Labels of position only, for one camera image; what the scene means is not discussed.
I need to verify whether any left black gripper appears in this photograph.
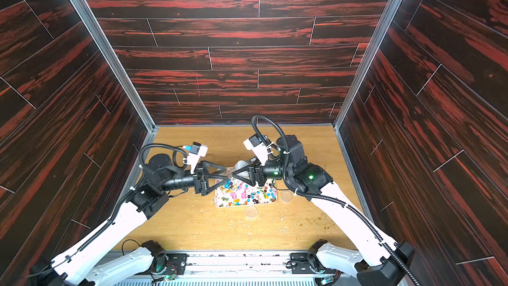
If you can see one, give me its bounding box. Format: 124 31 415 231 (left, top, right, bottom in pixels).
158 161 225 199

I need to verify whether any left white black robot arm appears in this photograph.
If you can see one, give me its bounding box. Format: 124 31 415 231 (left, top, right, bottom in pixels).
29 154 228 285

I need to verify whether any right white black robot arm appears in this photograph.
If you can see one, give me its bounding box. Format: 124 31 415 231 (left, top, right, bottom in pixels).
232 135 420 285

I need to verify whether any floral pattern tray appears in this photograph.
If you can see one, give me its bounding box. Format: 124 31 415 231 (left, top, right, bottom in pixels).
214 179 278 208

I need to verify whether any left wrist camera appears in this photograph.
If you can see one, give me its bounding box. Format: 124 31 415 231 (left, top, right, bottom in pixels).
183 142 208 174

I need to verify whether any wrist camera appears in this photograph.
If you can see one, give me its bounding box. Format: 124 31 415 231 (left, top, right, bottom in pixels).
183 142 208 174
243 135 276 166

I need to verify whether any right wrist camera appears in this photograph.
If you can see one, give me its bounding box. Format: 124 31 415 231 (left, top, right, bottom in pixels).
243 135 276 166

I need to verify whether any right black corrugated cable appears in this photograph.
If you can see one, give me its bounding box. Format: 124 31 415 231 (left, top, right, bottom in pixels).
251 114 421 286

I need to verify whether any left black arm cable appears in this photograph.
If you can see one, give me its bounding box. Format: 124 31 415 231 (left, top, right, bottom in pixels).
23 144 187 279

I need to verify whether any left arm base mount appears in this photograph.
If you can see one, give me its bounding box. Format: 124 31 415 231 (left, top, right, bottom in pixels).
137 253 188 278

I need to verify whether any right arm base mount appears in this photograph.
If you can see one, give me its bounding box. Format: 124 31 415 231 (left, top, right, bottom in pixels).
286 252 342 276

